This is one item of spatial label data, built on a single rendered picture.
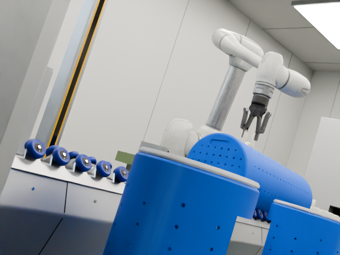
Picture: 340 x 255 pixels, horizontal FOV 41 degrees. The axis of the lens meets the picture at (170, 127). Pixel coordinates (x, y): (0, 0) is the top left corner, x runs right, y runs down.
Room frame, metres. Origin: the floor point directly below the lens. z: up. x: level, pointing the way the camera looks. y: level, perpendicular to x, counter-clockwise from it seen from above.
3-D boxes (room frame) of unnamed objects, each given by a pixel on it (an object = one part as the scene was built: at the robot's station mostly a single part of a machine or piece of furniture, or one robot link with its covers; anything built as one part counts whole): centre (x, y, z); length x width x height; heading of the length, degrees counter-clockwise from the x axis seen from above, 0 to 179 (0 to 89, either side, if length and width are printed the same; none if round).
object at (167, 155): (1.01, -0.09, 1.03); 0.28 x 0.28 x 0.01
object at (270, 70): (2.03, -0.36, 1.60); 0.13 x 0.11 x 0.16; 116
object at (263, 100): (2.02, -0.35, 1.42); 0.08 x 0.07 x 0.09; 54
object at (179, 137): (2.58, -0.06, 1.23); 0.18 x 0.16 x 0.22; 116
